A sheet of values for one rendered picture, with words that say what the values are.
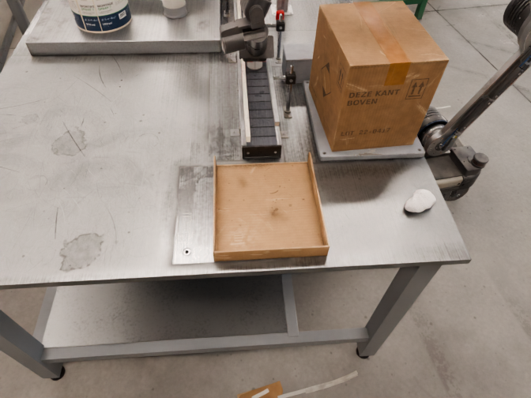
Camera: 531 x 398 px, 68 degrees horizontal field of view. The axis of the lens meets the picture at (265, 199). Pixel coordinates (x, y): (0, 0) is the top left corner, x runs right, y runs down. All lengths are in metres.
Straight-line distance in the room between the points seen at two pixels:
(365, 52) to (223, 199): 0.49
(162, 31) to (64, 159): 0.63
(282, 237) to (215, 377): 0.87
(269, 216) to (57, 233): 0.50
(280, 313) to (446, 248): 0.71
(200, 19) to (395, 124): 0.88
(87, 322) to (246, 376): 0.63
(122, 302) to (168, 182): 0.66
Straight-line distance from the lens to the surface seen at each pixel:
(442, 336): 1.89
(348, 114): 1.04
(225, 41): 1.12
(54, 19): 1.78
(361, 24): 1.13
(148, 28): 1.62
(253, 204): 0.99
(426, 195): 1.07
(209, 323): 1.51
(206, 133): 1.19
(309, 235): 0.95
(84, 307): 1.64
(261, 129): 1.12
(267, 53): 1.22
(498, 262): 2.19
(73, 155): 1.22
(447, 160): 2.16
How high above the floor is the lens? 1.62
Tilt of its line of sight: 51 degrees down
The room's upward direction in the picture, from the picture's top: 2 degrees clockwise
